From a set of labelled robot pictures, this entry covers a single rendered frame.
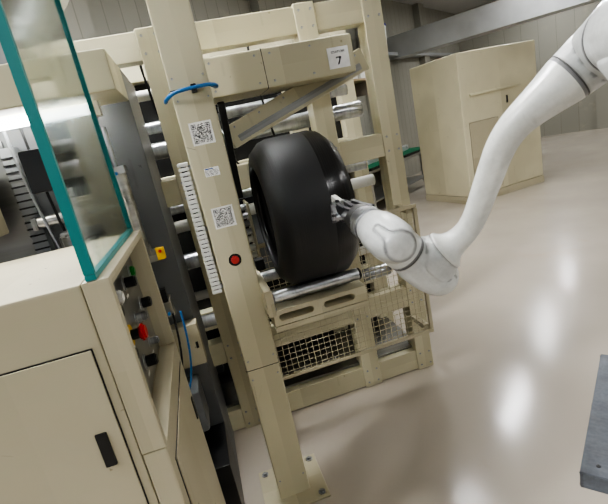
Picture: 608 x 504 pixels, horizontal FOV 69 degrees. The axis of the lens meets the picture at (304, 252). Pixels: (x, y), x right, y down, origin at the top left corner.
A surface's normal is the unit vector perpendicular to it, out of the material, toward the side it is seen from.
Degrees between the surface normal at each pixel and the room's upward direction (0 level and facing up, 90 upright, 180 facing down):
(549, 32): 90
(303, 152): 42
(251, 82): 90
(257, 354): 90
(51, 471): 90
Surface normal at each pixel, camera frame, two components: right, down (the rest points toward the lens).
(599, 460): -0.21, -0.94
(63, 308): 0.25, 0.21
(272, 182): -0.57, -0.08
